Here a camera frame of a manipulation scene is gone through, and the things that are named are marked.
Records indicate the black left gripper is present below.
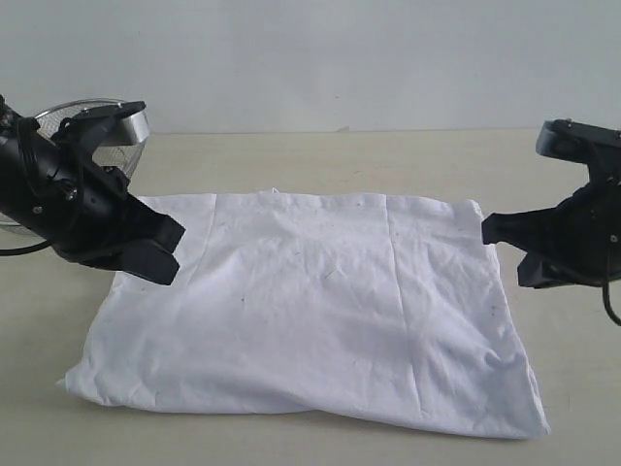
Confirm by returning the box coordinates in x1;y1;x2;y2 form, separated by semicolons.
28;160;185;285

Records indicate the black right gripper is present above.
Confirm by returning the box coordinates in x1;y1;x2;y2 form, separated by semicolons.
481;179;620;288

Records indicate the white t-shirt red print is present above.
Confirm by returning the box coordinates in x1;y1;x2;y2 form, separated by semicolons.
59;190;550;439

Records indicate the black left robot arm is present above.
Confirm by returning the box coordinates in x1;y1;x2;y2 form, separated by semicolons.
1;101;185;285

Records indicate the metal mesh basket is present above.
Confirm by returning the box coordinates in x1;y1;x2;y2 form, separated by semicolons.
1;101;149;243

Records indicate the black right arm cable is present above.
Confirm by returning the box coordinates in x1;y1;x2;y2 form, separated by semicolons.
601;279;621;326

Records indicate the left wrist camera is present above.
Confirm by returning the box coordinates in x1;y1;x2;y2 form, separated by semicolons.
50;99;150;178

